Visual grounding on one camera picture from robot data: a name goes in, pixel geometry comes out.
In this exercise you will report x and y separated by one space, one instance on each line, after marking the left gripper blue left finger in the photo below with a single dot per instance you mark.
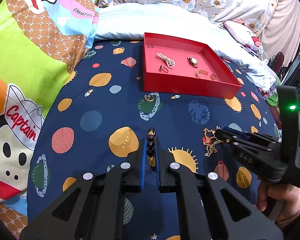
143 164

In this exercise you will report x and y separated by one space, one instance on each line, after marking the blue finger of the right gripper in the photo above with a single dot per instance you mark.
237 133

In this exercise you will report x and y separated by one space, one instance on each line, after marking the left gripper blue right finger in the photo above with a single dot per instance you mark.
157 163

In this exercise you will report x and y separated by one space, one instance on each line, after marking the small gold hoop earring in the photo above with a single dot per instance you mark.
149 98

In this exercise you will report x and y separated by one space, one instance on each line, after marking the gold cuff bangle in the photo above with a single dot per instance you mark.
201 72

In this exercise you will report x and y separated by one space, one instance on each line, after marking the gold wrist watch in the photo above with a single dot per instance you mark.
192 61

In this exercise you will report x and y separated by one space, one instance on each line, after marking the pearl bow brooch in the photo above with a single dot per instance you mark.
170 63

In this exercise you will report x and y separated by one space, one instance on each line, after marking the red shallow jewelry box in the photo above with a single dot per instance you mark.
157 77

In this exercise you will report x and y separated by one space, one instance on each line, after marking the green cloth bundle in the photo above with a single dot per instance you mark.
273 99

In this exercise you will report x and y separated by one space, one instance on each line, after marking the navy planet print sheet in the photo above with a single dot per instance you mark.
100 116

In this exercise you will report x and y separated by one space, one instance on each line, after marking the dark red chair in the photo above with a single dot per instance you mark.
276 62

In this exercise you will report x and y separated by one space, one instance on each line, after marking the pink cartoon small pillow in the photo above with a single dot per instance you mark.
243 35

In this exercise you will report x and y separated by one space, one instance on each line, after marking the beige curtain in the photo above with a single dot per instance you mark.
282 33

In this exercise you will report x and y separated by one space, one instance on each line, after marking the light blue pillow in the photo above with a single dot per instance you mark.
130 21

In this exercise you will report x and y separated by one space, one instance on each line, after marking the colourful monkey cartoon blanket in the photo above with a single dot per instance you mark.
41 43

